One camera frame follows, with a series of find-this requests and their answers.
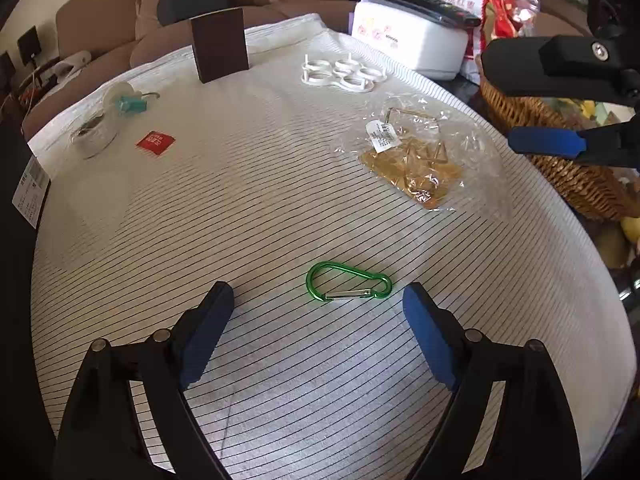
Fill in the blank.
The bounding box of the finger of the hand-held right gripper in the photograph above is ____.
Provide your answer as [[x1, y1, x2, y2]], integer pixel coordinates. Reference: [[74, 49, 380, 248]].
[[481, 35, 640, 108], [506, 116, 640, 167]]

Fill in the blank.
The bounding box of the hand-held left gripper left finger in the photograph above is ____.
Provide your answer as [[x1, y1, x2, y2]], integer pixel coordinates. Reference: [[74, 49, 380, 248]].
[[51, 281, 236, 480]]

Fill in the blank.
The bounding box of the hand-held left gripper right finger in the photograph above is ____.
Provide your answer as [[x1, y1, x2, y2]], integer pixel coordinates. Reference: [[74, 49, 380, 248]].
[[402, 282, 583, 480]]

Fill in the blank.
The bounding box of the green carabiner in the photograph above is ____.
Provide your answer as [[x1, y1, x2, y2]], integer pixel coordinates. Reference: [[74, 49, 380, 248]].
[[306, 261, 392, 303]]

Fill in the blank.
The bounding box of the plastic bag of gold hooks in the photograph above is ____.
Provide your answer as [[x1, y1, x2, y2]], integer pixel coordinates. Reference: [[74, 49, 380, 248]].
[[332, 94, 503, 213]]

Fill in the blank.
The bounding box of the small red card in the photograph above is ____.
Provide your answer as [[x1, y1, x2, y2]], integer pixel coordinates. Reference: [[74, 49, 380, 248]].
[[136, 131, 177, 157]]

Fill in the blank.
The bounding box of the white plastic ring holder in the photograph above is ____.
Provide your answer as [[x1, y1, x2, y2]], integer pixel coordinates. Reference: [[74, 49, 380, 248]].
[[300, 54, 386, 95]]

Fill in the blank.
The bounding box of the clear tape roll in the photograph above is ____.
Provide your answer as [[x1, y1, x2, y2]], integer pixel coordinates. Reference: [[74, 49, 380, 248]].
[[69, 110, 120, 160]]

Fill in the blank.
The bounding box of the black cardboard storage box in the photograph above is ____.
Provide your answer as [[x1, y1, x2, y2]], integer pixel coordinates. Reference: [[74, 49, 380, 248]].
[[0, 112, 53, 281]]

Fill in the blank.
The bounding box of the teal white hook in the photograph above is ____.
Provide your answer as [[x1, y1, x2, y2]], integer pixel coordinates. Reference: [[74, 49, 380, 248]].
[[102, 81, 161, 116]]

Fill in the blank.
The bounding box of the white striped padded desktop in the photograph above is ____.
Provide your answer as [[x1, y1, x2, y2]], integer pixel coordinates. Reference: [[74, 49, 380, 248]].
[[27, 12, 636, 480]]

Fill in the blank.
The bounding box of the wicker basket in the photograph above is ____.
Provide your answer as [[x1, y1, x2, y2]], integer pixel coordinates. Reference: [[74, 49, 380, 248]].
[[475, 52, 640, 221]]

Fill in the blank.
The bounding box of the red snack packet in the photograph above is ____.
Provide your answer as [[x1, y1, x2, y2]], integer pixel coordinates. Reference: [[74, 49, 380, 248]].
[[482, 0, 541, 41]]

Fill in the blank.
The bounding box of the white flower print container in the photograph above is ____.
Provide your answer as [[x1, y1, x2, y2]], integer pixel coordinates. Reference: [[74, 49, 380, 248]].
[[350, 0, 483, 81]]

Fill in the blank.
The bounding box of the black remote control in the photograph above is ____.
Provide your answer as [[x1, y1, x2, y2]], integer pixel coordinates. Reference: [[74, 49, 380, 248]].
[[360, 0, 483, 28]]

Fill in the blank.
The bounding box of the dark brown small box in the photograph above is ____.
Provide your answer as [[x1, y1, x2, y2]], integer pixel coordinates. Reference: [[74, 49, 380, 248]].
[[189, 7, 250, 84]]

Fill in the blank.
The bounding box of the brown sofa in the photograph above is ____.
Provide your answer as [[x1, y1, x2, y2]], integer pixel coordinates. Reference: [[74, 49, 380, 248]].
[[22, 0, 361, 138]]

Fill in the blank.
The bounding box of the white massager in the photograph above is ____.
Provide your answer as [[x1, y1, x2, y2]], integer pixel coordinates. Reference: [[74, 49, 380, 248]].
[[50, 50, 93, 78]]

